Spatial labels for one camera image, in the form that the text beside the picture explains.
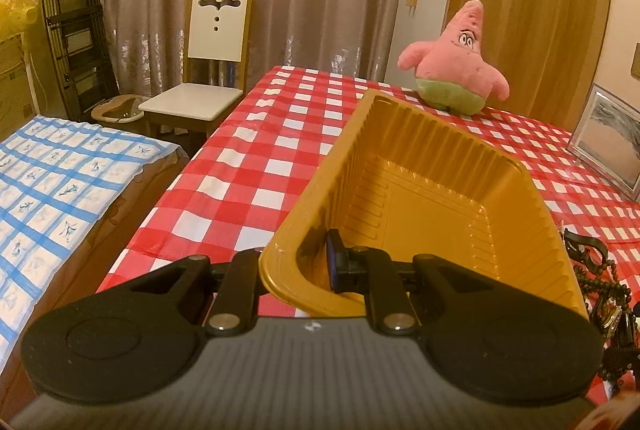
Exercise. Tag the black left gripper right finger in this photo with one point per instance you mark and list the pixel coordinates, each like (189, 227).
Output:
(487, 338)

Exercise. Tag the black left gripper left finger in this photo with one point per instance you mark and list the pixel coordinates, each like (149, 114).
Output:
(138, 337)

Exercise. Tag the golden plastic tray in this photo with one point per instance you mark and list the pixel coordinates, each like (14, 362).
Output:
(404, 181)

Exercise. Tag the black watch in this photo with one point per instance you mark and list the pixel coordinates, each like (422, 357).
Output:
(586, 250)

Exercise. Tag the blue white checkered mat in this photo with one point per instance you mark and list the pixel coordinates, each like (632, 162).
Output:
(58, 178)

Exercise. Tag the red white checkered tablecloth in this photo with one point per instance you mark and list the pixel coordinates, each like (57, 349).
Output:
(238, 189)

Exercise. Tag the silver framed sand picture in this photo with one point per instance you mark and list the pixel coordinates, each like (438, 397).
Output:
(607, 140)

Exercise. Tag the beige foot bath basin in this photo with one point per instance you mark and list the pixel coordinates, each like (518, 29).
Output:
(121, 110)

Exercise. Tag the cardboard box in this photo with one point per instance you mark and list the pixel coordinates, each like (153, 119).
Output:
(17, 106)

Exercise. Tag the pink starfish plush toy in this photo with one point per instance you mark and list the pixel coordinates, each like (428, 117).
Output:
(451, 73)

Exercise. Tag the white wooden chair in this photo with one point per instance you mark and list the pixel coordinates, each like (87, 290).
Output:
(217, 32)

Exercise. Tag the yellow plastic bag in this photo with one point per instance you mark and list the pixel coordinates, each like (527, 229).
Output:
(16, 16)

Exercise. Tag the black folding ladder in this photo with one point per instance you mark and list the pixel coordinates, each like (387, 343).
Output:
(82, 64)

